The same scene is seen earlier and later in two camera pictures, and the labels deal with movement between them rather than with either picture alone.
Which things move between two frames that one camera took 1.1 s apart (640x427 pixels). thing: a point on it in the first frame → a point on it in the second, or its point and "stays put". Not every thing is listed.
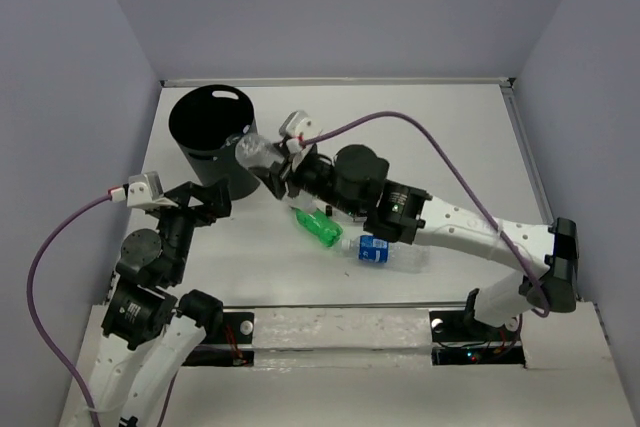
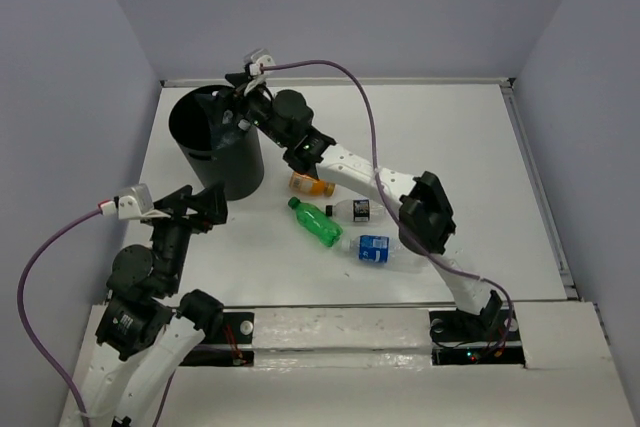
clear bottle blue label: [379, 249] stays put
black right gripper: [274, 177] → [214, 103]
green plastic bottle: [327, 230] stays put
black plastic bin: [208, 122] stays put
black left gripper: [217, 200] stays put
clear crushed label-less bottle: [257, 151] → [231, 128]
